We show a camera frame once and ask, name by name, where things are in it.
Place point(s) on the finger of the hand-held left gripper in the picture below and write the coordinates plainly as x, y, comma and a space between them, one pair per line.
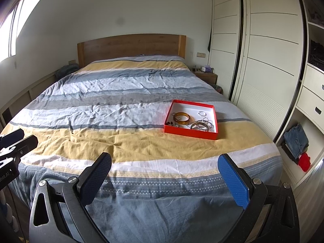
10, 136
25, 143

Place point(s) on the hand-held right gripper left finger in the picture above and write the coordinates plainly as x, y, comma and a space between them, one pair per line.
95, 179

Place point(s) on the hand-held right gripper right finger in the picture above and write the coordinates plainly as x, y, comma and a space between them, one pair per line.
234, 182

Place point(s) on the thin silver bangle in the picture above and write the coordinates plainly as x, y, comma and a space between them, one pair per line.
202, 129

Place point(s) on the red jewelry box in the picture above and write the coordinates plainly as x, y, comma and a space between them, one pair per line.
189, 133

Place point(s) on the dark brown bangle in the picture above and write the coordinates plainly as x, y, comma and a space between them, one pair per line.
193, 126

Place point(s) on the orange amber bangle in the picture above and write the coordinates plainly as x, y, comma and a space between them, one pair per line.
186, 121

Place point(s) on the red cloth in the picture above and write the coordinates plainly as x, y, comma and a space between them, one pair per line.
304, 162

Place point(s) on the folded blue jeans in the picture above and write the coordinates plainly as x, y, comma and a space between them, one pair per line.
296, 139

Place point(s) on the bed with striped duvet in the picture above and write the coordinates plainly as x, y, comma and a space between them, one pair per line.
114, 101

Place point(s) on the dark grey cloth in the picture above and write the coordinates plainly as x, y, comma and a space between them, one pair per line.
67, 71

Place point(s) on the wooden nightstand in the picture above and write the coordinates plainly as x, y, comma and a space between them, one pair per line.
207, 77

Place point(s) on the window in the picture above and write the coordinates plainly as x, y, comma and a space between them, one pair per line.
14, 25

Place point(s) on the white wardrobe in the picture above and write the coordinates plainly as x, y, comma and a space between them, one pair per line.
268, 55

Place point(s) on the wooden headboard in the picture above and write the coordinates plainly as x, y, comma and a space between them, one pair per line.
126, 46

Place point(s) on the dark folded garments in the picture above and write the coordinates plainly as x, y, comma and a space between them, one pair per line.
316, 55

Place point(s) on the wall switch plate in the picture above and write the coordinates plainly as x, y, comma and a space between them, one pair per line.
201, 54

